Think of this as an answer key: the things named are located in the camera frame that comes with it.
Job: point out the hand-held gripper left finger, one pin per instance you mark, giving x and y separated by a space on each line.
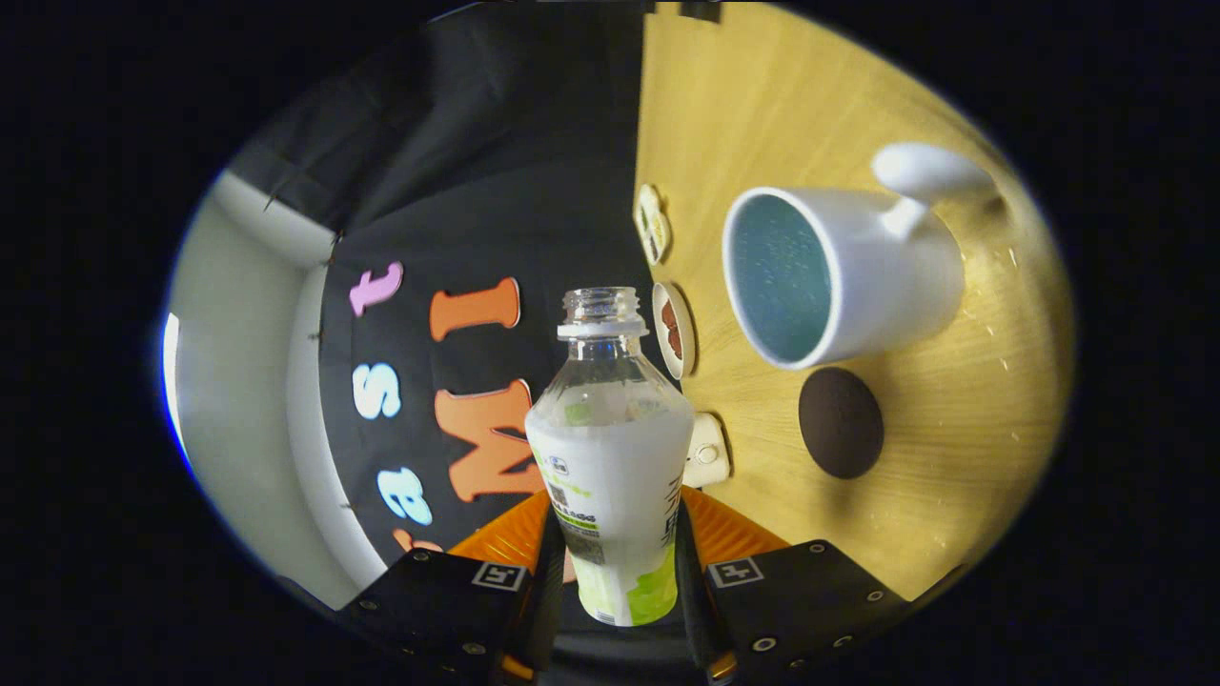
429 600

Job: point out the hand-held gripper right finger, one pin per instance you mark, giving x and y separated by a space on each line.
801 600

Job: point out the dark brown round coaster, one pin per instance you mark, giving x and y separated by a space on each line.
841 424

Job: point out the clear plastic juice bottle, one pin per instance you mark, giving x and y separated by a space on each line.
610 476

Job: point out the white cup blue inside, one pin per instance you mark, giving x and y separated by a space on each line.
886 276

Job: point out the white toaster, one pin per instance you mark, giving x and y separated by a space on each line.
707 453

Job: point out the wooden table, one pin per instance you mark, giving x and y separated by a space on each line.
953 448

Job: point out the round white plate brown food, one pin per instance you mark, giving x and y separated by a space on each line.
673 329

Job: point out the large ceiling light panel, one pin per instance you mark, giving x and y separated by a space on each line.
171 381

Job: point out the white tray with food pieces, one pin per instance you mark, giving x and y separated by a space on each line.
653 224

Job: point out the black backdrop cloth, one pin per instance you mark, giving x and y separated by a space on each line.
515 162

